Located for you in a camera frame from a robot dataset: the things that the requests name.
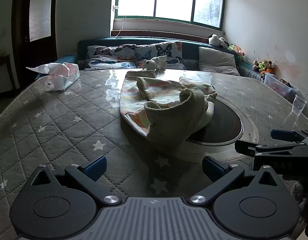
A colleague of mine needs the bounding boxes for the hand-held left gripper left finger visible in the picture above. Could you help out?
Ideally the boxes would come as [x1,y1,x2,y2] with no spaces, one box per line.
[25,155,122,207]

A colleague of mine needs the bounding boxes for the panda plush toy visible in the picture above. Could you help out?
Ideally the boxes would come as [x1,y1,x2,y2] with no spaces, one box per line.
[208,34,229,48]

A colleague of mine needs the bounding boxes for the dark wooden door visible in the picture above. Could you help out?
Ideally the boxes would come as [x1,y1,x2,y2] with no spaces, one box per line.
[13,0,58,90]

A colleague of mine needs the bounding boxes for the white tissue pack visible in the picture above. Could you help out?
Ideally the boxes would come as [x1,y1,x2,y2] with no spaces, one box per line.
[26,62,81,92]

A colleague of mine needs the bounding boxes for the patterned baby towel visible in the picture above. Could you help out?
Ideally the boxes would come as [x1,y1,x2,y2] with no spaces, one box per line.
[119,70,218,150]

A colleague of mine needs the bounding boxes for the teal sofa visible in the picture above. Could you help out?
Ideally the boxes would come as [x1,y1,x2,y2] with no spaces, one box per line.
[35,37,267,80]

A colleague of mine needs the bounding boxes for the colourful plush toy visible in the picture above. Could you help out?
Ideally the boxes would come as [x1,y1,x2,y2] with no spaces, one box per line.
[229,44,245,58]

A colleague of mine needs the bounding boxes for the white plush rabbit toy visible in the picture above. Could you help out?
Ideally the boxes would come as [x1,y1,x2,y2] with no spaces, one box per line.
[141,55,168,72]

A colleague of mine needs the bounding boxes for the clear plastic storage box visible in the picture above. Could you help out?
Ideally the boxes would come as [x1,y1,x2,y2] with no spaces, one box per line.
[264,72,294,100]

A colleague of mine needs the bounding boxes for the plain grey pillow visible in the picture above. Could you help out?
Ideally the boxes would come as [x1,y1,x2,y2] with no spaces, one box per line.
[198,46,240,77]

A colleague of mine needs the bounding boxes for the green framed window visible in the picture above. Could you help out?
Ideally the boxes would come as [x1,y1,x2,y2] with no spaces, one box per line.
[113,0,225,29]

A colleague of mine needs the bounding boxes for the colourful plush toys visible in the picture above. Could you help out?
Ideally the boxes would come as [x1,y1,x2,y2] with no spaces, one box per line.
[252,59,275,77]

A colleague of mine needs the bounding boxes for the clear plastic cup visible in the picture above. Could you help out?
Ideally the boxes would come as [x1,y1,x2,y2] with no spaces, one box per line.
[291,94,307,117]

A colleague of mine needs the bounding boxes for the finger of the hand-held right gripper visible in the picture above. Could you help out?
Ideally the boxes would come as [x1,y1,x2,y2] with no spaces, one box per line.
[271,129,308,143]
[234,139,308,158]

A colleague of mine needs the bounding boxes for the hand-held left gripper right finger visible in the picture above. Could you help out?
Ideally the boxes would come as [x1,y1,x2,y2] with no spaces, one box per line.
[188,156,285,207]

